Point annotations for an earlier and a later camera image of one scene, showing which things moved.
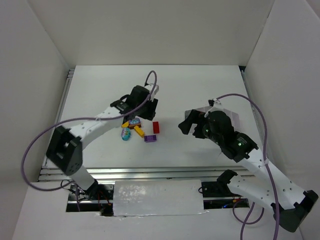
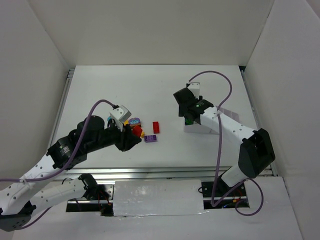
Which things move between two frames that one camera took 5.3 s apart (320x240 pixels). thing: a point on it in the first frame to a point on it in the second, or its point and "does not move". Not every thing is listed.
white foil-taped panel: (158, 197) does not move
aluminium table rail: (159, 173) does not move
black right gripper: (197, 128) to (189, 119)
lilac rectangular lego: (150, 138) does not move
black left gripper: (149, 111) to (125, 139)
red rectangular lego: (156, 128) does not move
